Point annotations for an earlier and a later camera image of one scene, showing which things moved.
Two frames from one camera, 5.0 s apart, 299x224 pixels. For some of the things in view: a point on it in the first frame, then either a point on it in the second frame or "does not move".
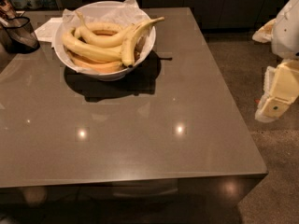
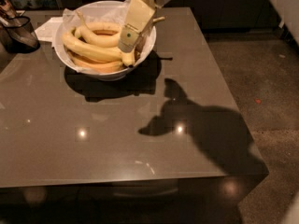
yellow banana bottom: (96, 67) does not move
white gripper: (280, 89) → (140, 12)
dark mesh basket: (17, 35) does not move
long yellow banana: (91, 50) does not move
